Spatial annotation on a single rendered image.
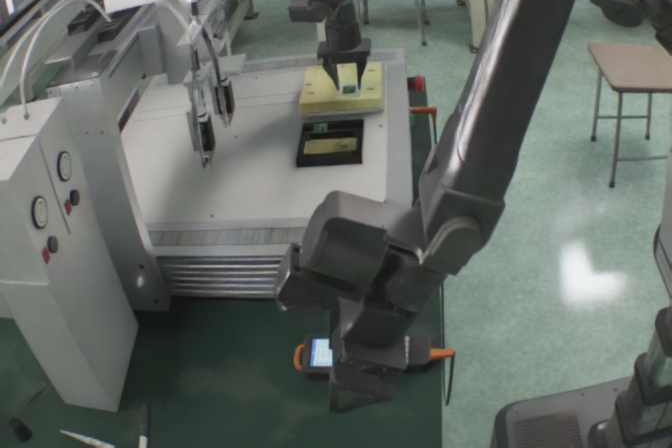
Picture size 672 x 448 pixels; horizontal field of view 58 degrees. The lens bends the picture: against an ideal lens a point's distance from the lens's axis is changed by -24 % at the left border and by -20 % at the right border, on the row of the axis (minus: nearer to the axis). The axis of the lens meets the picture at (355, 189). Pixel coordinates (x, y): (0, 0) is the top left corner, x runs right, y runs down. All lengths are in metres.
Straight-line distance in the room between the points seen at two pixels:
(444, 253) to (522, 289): 1.72
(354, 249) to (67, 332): 0.53
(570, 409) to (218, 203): 0.92
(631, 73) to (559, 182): 0.57
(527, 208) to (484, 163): 2.06
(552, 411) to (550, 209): 1.16
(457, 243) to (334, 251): 0.10
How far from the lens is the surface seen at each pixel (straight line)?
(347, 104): 1.48
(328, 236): 0.62
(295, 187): 1.32
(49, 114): 0.99
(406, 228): 0.64
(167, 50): 1.21
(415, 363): 1.09
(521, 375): 2.07
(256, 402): 1.11
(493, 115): 0.57
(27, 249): 0.93
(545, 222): 2.58
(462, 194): 0.59
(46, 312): 1.01
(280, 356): 1.16
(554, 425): 1.64
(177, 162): 1.47
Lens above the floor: 1.60
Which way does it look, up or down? 35 degrees down
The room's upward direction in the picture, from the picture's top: 7 degrees counter-clockwise
